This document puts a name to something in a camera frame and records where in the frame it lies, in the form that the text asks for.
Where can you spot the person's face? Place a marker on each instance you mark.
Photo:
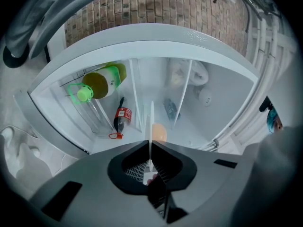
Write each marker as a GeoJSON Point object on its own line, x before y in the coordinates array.
{"type": "Point", "coordinates": [278, 125]}

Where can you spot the dark soda bottle red label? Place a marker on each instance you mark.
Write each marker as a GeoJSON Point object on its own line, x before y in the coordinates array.
{"type": "Point", "coordinates": [123, 113]}

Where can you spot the black metal stand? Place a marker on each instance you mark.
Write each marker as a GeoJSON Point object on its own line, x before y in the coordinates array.
{"type": "Point", "coordinates": [247, 13]}

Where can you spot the white plastic bag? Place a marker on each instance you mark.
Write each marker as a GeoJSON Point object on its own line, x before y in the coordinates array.
{"type": "Point", "coordinates": [197, 72]}

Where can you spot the black head-worn camera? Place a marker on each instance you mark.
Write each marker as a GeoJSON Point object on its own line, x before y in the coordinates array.
{"type": "Point", "coordinates": [265, 104]}

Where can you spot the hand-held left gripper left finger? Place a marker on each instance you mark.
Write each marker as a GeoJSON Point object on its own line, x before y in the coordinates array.
{"type": "Point", "coordinates": [90, 193]}

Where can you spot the white plate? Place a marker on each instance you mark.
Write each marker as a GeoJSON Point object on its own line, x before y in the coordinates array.
{"type": "Point", "coordinates": [151, 117]}

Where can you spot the teal cap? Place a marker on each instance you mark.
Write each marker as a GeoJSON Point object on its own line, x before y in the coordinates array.
{"type": "Point", "coordinates": [271, 117]}

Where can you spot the brown egg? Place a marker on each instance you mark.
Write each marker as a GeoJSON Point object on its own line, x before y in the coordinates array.
{"type": "Point", "coordinates": [159, 132]}

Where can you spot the white refrigerator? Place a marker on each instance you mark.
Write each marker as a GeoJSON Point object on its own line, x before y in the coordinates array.
{"type": "Point", "coordinates": [213, 91]}

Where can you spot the green capped drink bottle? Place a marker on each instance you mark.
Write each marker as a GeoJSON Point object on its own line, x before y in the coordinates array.
{"type": "Point", "coordinates": [97, 83]}

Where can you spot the blue plastic bag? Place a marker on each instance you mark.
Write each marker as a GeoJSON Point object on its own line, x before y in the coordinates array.
{"type": "Point", "coordinates": [170, 107]}

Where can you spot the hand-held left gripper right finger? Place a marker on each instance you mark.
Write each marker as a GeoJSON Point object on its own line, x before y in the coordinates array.
{"type": "Point", "coordinates": [208, 185]}

